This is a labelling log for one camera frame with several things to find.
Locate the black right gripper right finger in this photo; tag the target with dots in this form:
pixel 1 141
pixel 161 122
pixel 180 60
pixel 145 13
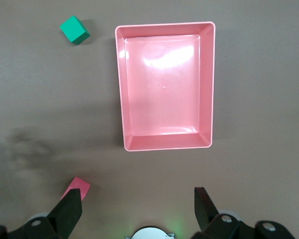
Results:
pixel 209 221

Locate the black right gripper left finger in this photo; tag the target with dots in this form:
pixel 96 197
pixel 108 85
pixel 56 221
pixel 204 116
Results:
pixel 62 219

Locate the pink foam cube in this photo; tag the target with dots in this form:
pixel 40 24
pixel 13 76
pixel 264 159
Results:
pixel 79 185

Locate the brown table mat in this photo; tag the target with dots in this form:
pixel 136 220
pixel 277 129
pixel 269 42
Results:
pixel 40 99

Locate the pink plastic tray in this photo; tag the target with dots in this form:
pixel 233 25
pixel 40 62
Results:
pixel 164 87

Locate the green foam cube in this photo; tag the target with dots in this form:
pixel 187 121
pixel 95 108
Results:
pixel 74 31

